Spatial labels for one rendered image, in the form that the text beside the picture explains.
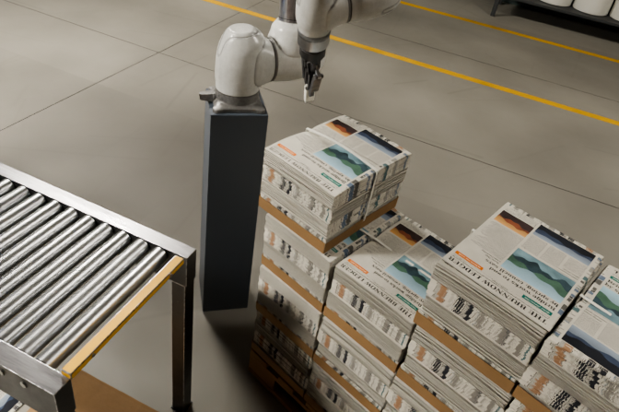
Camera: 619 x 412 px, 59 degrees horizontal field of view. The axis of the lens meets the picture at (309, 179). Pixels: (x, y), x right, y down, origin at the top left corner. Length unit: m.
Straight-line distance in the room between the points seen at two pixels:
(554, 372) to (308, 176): 0.77
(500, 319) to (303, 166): 0.66
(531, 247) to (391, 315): 0.41
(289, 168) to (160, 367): 1.12
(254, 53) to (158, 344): 1.27
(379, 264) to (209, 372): 0.98
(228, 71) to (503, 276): 1.07
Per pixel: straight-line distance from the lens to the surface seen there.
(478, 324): 1.43
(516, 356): 1.42
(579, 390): 1.40
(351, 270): 1.63
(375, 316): 1.64
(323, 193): 1.53
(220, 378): 2.35
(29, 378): 1.44
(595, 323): 1.44
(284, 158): 1.60
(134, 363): 2.41
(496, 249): 1.49
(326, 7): 1.44
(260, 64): 1.88
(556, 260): 1.54
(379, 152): 1.72
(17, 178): 2.00
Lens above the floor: 1.95
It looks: 35 degrees down
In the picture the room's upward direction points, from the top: 10 degrees clockwise
